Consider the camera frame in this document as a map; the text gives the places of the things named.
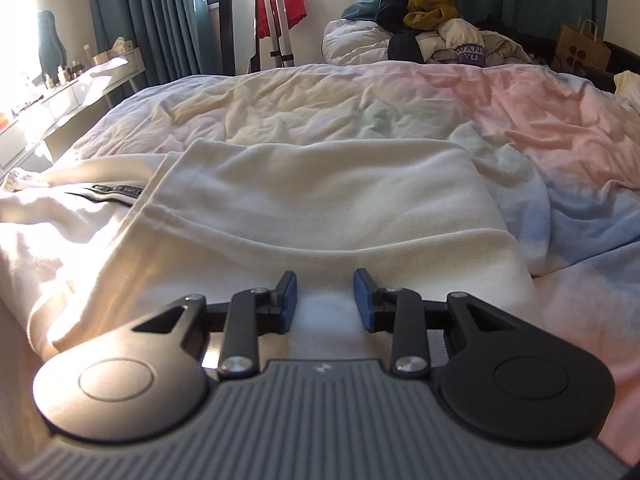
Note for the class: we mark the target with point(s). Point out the dark black garment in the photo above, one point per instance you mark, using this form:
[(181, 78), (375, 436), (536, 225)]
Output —
[(402, 45)]

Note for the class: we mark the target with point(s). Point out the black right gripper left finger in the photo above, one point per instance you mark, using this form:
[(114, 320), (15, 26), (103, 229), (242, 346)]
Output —
[(146, 378)]

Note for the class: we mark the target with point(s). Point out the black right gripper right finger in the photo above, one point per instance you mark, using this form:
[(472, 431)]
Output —
[(499, 376)]

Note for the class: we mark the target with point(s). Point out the white upright panel appliance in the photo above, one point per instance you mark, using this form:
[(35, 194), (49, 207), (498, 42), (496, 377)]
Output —
[(237, 25)]

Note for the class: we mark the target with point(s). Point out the white dressing table with drawers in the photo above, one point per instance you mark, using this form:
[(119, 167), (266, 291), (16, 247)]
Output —
[(26, 133)]

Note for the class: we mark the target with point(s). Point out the mustard yellow garment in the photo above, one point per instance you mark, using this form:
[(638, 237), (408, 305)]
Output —
[(428, 14)]

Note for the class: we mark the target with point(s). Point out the teal curtain left panel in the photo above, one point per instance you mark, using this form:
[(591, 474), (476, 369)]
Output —
[(176, 38)]

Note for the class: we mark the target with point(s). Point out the purple printed shirt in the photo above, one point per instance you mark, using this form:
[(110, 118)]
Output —
[(458, 41)]

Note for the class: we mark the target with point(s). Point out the white knit zip sweater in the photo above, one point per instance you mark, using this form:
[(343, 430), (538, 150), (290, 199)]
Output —
[(90, 246)]

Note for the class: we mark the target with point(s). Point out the silver black tripod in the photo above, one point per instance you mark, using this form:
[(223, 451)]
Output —
[(281, 50)]

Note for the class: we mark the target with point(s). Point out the brown paper shopping bag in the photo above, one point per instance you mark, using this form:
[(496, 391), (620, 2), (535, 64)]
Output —
[(580, 46)]

